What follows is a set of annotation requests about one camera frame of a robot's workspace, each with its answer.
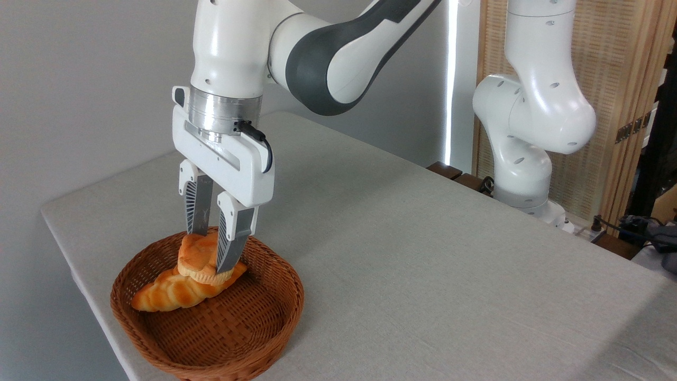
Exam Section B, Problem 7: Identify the metal screen hinge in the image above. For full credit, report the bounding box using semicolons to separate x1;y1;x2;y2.
615;111;652;144

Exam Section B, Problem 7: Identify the white vertical light strip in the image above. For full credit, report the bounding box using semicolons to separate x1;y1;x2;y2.
444;0;459;166

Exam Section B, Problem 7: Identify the flower-shaped bread roll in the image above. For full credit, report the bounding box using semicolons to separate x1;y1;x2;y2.
177;232;243;286

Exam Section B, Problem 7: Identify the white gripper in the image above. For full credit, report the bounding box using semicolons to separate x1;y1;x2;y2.
172;86;275;274

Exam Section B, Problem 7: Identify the black upright stand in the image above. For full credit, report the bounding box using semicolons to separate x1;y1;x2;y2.
629;26;677;217

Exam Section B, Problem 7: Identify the bamboo folding screen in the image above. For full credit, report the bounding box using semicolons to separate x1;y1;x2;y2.
472;0;677;228

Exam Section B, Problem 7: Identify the grey tablecloth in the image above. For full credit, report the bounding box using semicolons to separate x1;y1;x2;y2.
41;111;677;381

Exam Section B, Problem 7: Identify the brown wicker basket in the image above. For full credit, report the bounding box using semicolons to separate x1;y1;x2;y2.
110;226;305;381

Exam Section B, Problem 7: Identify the long braided bread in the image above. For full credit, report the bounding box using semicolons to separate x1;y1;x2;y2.
131;262;248;312

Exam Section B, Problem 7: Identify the black cables and adapter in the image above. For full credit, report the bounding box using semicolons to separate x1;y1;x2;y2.
589;214;677;274

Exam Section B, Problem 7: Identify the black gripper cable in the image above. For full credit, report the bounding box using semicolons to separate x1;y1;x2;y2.
236;121;274;174

